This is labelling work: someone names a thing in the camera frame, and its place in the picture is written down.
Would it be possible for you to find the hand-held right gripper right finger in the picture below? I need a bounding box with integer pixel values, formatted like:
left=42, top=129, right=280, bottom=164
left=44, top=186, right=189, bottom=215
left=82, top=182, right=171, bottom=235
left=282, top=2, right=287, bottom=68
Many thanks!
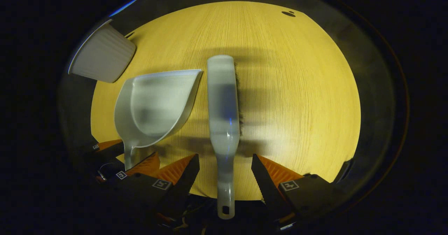
left=251, top=154, right=347, bottom=225

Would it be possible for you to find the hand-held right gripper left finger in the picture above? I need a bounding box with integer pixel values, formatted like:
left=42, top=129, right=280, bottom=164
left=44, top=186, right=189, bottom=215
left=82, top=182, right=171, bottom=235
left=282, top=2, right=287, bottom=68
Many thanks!
left=115, top=154, right=200, bottom=221

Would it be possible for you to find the white plastic dustpan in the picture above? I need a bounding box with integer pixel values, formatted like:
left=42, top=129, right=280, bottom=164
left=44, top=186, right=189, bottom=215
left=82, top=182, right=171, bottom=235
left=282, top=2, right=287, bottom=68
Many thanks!
left=114, top=69, right=203, bottom=171

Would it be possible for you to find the small white broom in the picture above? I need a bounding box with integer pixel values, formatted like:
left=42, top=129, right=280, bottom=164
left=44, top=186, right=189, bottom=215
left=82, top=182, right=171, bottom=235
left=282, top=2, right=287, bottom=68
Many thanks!
left=206, top=55, right=244, bottom=220

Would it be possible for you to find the white ribbed garbage bin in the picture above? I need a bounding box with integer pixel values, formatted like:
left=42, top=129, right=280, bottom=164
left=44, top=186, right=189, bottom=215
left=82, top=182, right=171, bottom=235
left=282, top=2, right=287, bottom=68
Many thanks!
left=68, top=19, right=136, bottom=83

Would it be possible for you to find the wooden desktop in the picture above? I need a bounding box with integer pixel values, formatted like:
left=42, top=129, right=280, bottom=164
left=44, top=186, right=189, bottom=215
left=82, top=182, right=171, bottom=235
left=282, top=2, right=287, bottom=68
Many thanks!
left=90, top=1, right=361, bottom=201

